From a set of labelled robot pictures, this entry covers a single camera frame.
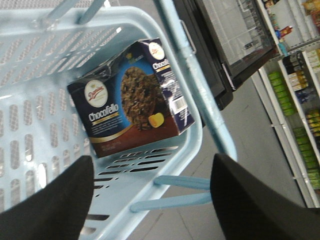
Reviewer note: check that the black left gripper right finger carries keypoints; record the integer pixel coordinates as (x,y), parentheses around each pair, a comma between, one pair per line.
(247,209)

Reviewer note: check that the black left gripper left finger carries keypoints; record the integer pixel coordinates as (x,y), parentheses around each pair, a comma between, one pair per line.
(58,211)

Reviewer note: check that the Chocofello cookie box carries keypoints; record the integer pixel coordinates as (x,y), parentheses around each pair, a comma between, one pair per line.
(131,100)

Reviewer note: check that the light blue plastic basket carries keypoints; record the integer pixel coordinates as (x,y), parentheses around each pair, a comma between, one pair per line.
(44,45)

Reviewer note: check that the white store shelving unit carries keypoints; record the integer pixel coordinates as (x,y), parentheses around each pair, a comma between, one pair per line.
(289,87)

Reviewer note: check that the far white chest freezer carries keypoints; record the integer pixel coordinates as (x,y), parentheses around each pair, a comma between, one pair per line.
(230,39)

